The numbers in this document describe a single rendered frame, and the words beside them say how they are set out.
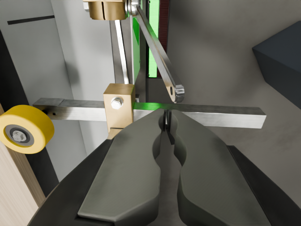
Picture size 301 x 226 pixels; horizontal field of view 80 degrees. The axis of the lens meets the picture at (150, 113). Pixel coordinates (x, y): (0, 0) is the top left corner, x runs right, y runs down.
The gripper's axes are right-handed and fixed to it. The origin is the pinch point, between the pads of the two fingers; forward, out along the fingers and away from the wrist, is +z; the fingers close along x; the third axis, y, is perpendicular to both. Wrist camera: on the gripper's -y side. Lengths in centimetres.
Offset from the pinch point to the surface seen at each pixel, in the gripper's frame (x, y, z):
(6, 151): -27.0, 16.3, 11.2
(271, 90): 72, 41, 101
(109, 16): -7.1, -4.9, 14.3
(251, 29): 49, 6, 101
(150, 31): -1.6, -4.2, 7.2
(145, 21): -2.2, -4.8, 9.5
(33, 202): -27.1, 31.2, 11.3
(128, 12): -5.1, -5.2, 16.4
